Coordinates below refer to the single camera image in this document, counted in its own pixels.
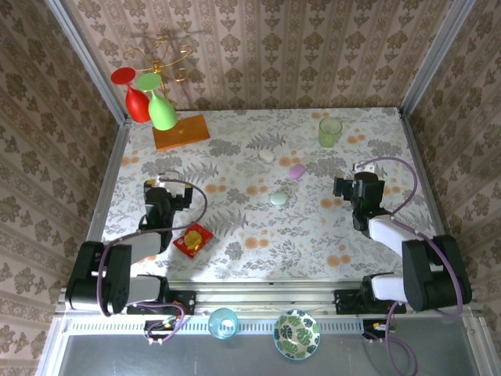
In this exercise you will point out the leaf pattern bowl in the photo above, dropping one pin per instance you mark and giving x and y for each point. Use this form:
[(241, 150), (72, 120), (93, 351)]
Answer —
[(296, 333)]

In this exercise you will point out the aluminium table edge rail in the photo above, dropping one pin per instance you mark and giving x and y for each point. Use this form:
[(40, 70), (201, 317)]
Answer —
[(113, 172), (424, 176)]

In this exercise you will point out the green translucent plastic cup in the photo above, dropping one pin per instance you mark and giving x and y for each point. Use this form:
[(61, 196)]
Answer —
[(330, 133)]

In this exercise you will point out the blue glass cup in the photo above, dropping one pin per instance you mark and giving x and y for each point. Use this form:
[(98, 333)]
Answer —
[(223, 325)]

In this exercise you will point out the red packet with yellow print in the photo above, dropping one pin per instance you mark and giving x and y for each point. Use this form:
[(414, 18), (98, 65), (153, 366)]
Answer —
[(192, 241)]

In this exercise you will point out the aluminium frame post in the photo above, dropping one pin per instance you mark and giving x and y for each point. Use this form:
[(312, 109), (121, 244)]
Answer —
[(435, 58), (89, 58)]

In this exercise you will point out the black connector bracket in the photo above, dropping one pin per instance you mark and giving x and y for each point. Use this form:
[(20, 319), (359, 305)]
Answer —
[(372, 327), (156, 327)]

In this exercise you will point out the purple earbud charging case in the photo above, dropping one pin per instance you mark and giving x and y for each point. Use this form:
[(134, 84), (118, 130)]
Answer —
[(298, 171)]

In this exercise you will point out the gold glass rack wooden base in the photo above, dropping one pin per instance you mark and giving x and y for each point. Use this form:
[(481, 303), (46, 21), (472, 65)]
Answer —
[(182, 135)]

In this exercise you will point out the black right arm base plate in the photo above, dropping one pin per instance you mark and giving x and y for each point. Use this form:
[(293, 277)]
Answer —
[(346, 301)]

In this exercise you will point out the white earbud charging case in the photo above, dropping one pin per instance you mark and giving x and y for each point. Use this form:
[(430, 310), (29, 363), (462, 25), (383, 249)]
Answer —
[(267, 156)]

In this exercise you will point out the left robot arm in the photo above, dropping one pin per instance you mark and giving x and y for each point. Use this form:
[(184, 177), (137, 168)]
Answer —
[(98, 282)]

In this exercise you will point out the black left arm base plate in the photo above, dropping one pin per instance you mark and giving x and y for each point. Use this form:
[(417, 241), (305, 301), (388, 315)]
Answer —
[(184, 301)]

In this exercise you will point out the green wine glass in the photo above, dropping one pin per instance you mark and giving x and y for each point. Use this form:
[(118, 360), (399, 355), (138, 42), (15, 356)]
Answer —
[(162, 113)]

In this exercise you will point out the grey metal shelf panel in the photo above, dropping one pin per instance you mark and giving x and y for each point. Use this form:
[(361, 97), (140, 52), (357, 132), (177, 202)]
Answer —
[(156, 360)]

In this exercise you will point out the mint green earbud charging case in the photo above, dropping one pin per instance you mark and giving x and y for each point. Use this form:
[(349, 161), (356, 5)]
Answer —
[(278, 199)]

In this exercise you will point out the red wine glass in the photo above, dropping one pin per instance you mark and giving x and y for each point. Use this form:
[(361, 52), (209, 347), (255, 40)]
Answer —
[(137, 105)]

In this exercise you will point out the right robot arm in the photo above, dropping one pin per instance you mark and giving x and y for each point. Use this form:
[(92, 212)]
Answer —
[(430, 274)]

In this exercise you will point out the aluminium front rail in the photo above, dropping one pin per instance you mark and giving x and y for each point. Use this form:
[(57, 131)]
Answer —
[(266, 297)]

